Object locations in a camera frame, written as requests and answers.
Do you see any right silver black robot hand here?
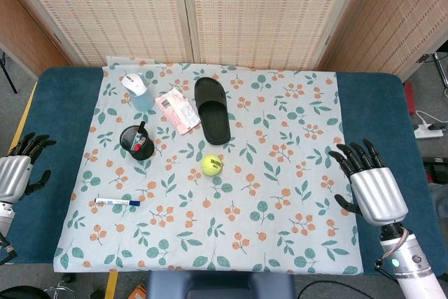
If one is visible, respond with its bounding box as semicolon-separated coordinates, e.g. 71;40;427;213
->
328;139;410;225

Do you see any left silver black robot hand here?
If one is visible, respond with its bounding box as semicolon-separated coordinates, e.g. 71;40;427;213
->
0;132;57;205

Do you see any blue capped white marker pen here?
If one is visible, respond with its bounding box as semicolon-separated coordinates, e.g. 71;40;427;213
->
94;197;141;207

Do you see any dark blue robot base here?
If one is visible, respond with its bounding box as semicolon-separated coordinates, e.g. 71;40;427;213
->
146;270;295;299

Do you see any black mesh pen holder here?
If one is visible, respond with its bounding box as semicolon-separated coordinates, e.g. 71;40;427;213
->
119;124;155;161

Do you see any red-capped white tube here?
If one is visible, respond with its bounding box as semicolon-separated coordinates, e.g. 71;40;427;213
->
130;136;146;153

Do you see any blue padded table cover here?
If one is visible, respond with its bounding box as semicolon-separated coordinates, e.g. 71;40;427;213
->
0;67;448;277

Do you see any white power strip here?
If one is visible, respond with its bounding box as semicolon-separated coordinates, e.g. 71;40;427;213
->
413;127;445;139

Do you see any black tripod stand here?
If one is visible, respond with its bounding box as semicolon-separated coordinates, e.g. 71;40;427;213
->
0;50;18;95

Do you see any red black floor device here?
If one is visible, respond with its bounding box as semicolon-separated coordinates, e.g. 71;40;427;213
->
402;81;417;116

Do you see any clear blue glass cup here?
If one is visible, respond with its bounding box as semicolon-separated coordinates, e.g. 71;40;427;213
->
127;88;155;111

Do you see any white computer mouse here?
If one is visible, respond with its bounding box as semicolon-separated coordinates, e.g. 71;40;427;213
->
120;73;148;97

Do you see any floral print tablecloth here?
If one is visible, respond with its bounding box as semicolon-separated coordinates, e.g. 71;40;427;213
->
52;55;364;276

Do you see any yellow tennis ball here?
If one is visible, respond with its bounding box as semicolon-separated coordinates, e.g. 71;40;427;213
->
200;153;224;176

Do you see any pink white tissue pack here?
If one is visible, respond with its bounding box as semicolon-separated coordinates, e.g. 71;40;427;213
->
154;87;202;135

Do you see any orange box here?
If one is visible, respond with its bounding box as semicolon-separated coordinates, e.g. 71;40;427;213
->
127;285;148;299

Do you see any black rubber slipper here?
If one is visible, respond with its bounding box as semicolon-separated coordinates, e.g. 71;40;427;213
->
194;76;232;146

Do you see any woven bamboo folding screen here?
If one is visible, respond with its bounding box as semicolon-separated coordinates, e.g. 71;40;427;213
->
0;0;448;81

